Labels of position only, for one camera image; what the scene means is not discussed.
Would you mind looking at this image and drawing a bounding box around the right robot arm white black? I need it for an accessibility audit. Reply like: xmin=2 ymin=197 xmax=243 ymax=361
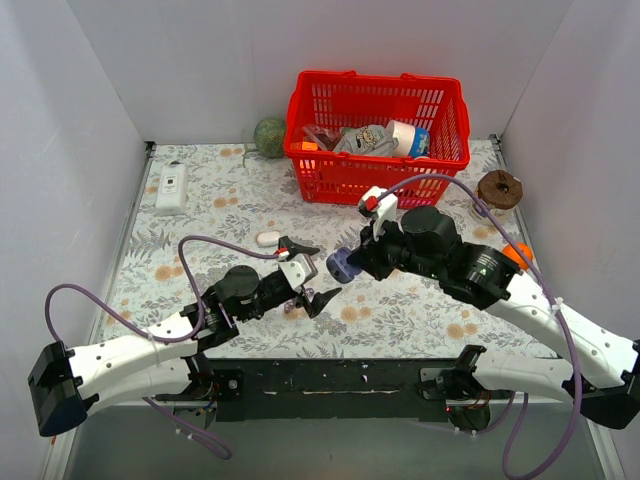
xmin=347 ymin=207 xmax=639 ymax=430

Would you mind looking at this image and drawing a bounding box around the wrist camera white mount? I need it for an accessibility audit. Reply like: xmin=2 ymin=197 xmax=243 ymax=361
xmin=276 ymin=247 xmax=318 ymax=293
xmin=357 ymin=186 xmax=398 ymax=241

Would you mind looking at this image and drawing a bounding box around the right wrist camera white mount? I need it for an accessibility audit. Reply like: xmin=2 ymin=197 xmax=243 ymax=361
xmin=357 ymin=186 xmax=398 ymax=241

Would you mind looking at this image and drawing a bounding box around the white rectangular device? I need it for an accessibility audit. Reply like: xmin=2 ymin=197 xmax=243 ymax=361
xmin=155 ymin=163 xmax=188 ymax=216

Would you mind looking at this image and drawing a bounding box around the small orange item in basket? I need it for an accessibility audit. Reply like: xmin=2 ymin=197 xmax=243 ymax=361
xmin=291 ymin=141 xmax=319 ymax=152

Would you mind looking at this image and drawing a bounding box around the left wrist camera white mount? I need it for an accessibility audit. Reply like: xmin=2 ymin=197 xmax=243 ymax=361
xmin=276 ymin=247 xmax=318 ymax=293

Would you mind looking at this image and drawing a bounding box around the red plastic shopping basket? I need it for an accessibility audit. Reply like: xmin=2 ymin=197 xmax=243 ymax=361
xmin=284 ymin=70 xmax=470 ymax=208

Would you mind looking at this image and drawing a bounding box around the blue white paper roll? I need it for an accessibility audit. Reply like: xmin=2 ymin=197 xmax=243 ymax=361
xmin=386 ymin=120 xmax=431 ymax=158

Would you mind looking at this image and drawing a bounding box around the purple earbud charging case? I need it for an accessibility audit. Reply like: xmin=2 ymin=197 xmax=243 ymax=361
xmin=325 ymin=247 xmax=362 ymax=284

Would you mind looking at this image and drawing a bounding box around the orange fruit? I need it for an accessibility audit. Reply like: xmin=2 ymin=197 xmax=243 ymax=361
xmin=502 ymin=242 xmax=534 ymax=270

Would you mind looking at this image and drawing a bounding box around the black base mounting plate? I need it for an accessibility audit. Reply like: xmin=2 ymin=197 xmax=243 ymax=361
xmin=154 ymin=357 xmax=516 ymax=422

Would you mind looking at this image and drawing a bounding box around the white earbud charging case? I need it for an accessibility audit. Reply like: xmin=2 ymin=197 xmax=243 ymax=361
xmin=255 ymin=231 xmax=280 ymax=248

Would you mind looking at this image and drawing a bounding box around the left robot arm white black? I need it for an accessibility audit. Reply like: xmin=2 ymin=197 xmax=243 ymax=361
xmin=28 ymin=237 xmax=339 ymax=437

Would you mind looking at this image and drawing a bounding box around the brown lidded jar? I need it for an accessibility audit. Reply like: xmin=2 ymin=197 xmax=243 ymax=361
xmin=475 ymin=170 xmax=523 ymax=221

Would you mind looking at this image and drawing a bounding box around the dark red snack packet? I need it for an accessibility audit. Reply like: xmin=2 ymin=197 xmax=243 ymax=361
xmin=302 ymin=124 xmax=341 ymax=151

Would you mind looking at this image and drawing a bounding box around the green round melon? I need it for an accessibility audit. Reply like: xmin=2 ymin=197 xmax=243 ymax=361
xmin=253 ymin=117 xmax=286 ymax=158

